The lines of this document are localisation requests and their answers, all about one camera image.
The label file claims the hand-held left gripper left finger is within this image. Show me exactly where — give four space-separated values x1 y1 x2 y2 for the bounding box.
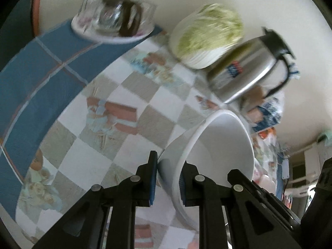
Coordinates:
32 150 159 249

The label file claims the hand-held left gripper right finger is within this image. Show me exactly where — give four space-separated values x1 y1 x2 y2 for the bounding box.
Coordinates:
179 161 303 249

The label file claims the white square bowl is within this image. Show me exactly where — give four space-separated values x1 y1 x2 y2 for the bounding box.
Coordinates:
157 110 255 230

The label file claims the white wooden shelf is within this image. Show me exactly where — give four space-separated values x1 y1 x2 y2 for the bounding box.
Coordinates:
284 143 332 205

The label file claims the white power strip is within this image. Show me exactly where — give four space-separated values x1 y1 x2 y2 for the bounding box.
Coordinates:
281 159 290 179

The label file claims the orange snack packet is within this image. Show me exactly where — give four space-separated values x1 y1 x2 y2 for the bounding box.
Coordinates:
257 127 277 140

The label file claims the sliced toast bread bag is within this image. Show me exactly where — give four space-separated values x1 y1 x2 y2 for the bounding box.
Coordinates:
240 62 300 133

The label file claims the checkered printed tablecloth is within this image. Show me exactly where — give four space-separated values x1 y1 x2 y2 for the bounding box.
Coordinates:
0 18 291 249

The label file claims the stainless steel thermos jug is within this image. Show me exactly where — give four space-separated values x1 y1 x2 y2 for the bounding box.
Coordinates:
207 27 296 104

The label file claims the floral white tray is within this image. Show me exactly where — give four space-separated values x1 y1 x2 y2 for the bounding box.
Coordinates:
71 16 156 44

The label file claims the napa cabbage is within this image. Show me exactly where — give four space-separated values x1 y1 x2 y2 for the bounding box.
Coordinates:
168 3 244 70

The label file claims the glass teapot with brown lid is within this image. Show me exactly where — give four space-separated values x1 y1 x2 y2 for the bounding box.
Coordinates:
100 0 143 37

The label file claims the clear drinking glass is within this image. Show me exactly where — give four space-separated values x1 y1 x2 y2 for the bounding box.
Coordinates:
78 0 104 28
140 1 156 29

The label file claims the red chair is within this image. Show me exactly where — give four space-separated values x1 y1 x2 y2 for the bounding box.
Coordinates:
32 0 46 35

